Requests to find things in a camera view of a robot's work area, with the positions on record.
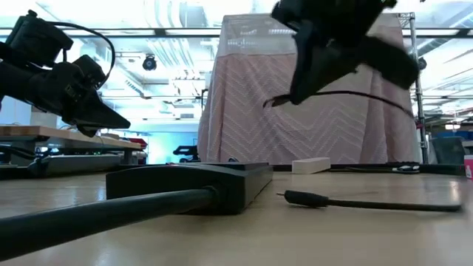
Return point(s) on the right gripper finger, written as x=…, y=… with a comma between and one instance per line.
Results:
x=300, y=51
x=321, y=66

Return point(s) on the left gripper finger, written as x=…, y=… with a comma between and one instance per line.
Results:
x=89, y=132
x=99, y=116

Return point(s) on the black power strip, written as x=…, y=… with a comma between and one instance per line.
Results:
x=221, y=184

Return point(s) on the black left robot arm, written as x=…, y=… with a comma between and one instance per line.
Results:
x=13, y=83

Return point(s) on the wooden workbench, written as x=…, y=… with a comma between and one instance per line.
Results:
x=55, y=132

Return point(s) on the grey metal tray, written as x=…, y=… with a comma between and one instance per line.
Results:
x=74, y=164

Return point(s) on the red plastic bin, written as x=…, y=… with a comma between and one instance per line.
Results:
x=138, y=142

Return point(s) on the pink chevron blanket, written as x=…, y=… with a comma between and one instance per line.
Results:
x=258, y=111

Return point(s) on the black round spotlight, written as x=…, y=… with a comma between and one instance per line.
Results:
x=423, y=63
x=149, y=63

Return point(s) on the black caster base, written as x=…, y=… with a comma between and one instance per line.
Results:
x=186, y=150

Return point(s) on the white power strip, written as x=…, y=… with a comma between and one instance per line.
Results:
x=310, y=165

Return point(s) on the blue plastic bin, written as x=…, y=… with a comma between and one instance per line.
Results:
x=454, y=135

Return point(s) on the grey mesh office chair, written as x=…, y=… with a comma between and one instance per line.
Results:
x=449, y=151

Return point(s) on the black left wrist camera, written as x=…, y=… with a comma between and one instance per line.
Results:
x=37, y=38

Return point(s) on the black aluminium table frame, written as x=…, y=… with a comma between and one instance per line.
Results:
x=443, y=169

